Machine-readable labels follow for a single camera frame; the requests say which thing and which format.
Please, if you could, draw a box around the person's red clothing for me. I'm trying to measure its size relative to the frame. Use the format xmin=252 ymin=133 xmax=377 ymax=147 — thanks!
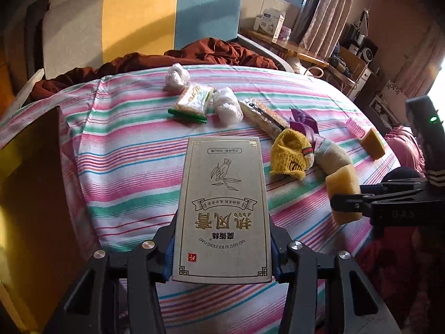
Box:
xmin=358 ymin=223 xmax=445 ymax=334

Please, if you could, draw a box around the long snack bar packet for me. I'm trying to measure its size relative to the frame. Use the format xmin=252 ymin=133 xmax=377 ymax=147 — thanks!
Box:
xmin=238 ymin=99 xmax=291 ymax=140

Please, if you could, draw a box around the wooden wardrobe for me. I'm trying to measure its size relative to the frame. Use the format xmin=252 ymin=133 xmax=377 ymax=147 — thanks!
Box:
xmin=0 ymin=14 xmax=25 ymax=119

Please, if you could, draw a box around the white plastic panel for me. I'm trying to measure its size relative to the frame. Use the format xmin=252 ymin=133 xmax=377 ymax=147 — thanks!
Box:
xmin=12 ymin=69 xmax=46 ymax=109

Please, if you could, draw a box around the beige printed carton box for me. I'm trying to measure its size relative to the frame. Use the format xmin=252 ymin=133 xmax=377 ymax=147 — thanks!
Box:
xmin=171 ymin=136 xmax=273 ymax=285

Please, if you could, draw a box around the yellow sponge block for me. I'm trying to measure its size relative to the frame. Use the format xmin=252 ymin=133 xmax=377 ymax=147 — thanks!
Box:
xmin=325 ymin=165 xmax=363 ymax=224
xmin=360 ymin=127 xmax=386 ymax=160

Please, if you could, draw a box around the white plastic bag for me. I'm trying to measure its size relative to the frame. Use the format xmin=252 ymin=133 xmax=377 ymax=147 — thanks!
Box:
xmin=212 ymin=87 xmax=243 ymax=126
xmin=165 ymin=63 xmax=191 ymax=93

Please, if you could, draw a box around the green edged snack packet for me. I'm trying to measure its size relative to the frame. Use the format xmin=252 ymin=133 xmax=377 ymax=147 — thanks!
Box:
xmin=168 ymin=83 xmax=214 ymax=125

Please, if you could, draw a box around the brown blanket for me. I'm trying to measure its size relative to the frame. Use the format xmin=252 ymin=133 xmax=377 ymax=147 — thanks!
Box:
xmin=29 ymin=38 xmax=279 ymax=102

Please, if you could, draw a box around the grey sock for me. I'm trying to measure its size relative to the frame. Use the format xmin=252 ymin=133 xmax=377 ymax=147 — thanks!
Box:
xmin=311 ymin=137 xmax=353 ymax=176

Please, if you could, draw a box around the dark curtain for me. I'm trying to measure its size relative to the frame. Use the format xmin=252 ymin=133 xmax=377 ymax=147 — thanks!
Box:
xmin=292 ymin=0 xmax=331 ymax=42

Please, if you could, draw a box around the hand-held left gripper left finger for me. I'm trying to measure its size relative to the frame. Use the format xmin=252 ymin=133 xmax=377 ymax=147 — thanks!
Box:
xmin=42 ymin=212 xmax=179 ymax=334

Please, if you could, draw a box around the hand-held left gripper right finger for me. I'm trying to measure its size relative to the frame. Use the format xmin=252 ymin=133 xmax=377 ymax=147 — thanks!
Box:
xmin=268 ymin=216 xmax=402 ymax=334

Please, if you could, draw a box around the pink cloth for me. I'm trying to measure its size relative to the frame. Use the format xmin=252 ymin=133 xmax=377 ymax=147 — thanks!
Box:
xmin=384 ymin=125 xmax=426 ymax=175

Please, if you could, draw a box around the brown cardboard box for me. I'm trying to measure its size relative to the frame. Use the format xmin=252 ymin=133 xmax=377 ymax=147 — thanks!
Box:
xmin=339 ymin=47 xmax=368 ymax=80

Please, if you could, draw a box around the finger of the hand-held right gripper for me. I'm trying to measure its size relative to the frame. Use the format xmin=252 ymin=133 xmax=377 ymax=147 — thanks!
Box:
xmin=330 ymin=193 xmax=374 ymax=216
xmin=361 ymin=177 xmax=428 ymax=195

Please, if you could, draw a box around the small pink packet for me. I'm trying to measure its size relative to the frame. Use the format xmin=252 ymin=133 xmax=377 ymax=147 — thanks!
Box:
xmin=344 ymin=117 xmax=364 ymax=138

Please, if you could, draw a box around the black chair back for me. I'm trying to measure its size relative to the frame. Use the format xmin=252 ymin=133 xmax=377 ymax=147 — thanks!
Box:
xmin=25 ymin=0 xmax=51 ymax=73

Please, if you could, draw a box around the black stereo speaker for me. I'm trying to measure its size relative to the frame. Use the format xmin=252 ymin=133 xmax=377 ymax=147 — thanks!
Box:
xmin=358 ymin=38 xmax=379 ymax=64

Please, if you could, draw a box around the white carton box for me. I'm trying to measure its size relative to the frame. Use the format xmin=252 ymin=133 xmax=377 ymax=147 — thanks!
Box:
xmin=253 ymin=8 xmax=286 ymax=40

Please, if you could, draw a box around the white cable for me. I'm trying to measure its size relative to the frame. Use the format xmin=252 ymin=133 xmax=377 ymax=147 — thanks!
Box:
xmin=302 ymin=64 xmax=325 ymax=79

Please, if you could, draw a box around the wooden bedside table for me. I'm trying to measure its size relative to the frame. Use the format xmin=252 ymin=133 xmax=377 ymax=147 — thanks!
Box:
xmin=240 ymin=28 xmax=359 ymax=91

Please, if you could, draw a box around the grey yellow blue headboard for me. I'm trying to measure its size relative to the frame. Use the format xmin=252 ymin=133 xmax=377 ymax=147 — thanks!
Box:
xmin=41 ymin=0 xmax=242 ymax=79

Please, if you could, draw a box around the gold metal tray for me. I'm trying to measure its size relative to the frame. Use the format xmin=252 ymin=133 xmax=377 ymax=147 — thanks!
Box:
xmin=0 ymin=106 xmax=87 ymax=334

